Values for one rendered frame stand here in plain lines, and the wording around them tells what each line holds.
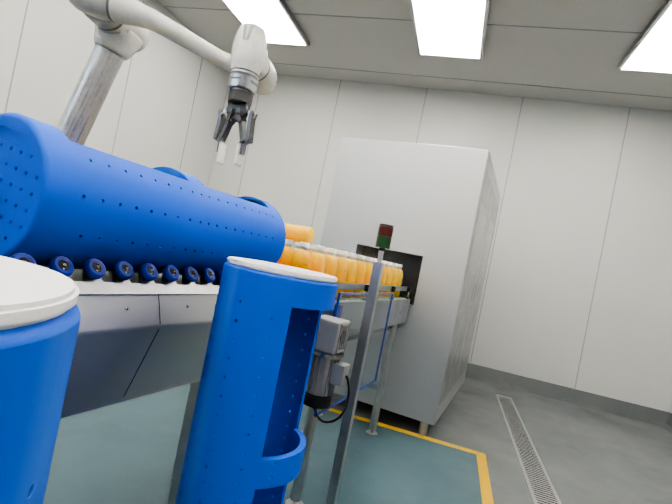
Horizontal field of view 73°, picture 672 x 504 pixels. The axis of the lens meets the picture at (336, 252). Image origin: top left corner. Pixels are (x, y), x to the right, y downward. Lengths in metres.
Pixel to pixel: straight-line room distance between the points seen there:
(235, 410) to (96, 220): 0.49
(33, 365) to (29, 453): 0.05
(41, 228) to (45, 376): 0.69
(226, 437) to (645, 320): 5.40
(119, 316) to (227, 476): 0.42
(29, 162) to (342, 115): 5.48
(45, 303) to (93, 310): 0.79
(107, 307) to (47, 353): 0.81
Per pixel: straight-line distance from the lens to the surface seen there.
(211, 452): 1.12
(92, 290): 1.07
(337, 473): 2.08
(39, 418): 0.30
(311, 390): 1.72
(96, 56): 1.94
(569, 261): 5.85
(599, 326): 5.94
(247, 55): 1.53
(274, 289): 1.00
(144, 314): 1.16
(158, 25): 1.72
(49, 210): 0.95
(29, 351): 0.27
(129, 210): 1.06
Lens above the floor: 1.09
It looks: level
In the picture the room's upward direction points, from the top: 11 degrees clockwise
